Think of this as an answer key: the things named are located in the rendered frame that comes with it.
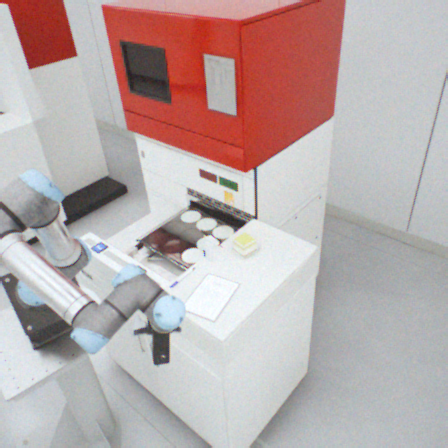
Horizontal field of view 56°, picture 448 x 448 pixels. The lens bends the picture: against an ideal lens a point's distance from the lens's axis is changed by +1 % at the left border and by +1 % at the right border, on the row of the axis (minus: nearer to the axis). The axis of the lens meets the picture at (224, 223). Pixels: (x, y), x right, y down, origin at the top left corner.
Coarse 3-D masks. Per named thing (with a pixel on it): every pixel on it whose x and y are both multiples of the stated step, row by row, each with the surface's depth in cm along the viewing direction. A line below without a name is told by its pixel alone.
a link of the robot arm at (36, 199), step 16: (32, 176) 109; (0, 192) 106; (16, 192) 106; (32, 192) 107; (48, 192) 110; (16, 208) 105; (32, 208) 108; (48, 208) 112; (32, 224) 111; (48, 224) 116; (48, 240) 126; (64, 240) 131; (80, 240) 147; (48, 256) 140; (64, 256) 138; (80, 256) 144; (64, 272) 143
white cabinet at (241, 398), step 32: (96, 288) 199; (128, 320) 191; (288, 320) 179; (128, 352) 215; (192, 352) 160; (256, 352) 165; (288, 352) 194; (160, 384) 205; (192, 384) 176; (224, 384) 155; (256, 384) 177; (288, 384) 211; (192, 416) 196; (224, 416) 170; (256, 416) 191
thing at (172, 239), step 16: (192, 208) 216; (176, 224) 206; (192, 224) 205; (224, 224) 204; (144, 240) 197; (160, 240) 196; (176, 240) 196; (192, 240) 195; (224, 240) 194; (176, 256) 186
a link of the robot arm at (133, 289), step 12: (132, 264) 102; (120, 276) 99; (132, 276) 99; (144, 276) 101; (120, 288) 99; (132, 288) 99; (144, 288) 99; (156, 288) 101; (120, 300) 97; (132, 300) 98; (144, 300) 99; (132, 312) 99
